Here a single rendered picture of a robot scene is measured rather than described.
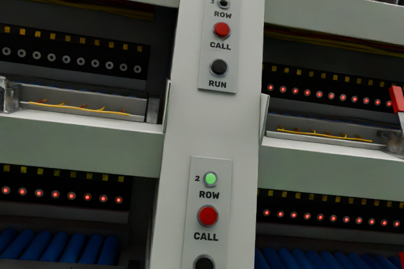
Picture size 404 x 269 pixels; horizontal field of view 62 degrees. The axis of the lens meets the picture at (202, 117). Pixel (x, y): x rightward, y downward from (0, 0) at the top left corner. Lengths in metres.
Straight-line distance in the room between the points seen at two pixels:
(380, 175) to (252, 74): 0.17
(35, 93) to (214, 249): 0.24
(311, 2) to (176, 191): 0.27
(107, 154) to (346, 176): 0.24
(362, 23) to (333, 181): 0.20
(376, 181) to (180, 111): 0.22
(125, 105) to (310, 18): 0.24
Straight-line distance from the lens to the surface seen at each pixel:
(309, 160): 0.37
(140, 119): 0.38
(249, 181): 0.34
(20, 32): 0.55
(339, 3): 0.45
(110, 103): 0.38
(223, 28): 0.37
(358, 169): 0.39
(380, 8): 0.48
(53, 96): 0.40
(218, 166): 0.33
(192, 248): 0.32
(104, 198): 0.48
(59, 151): 0.34
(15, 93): 0.38
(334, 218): 0.55
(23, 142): 0.35
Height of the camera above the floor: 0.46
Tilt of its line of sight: 15 degrees up
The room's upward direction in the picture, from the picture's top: 5 degrees clockwise
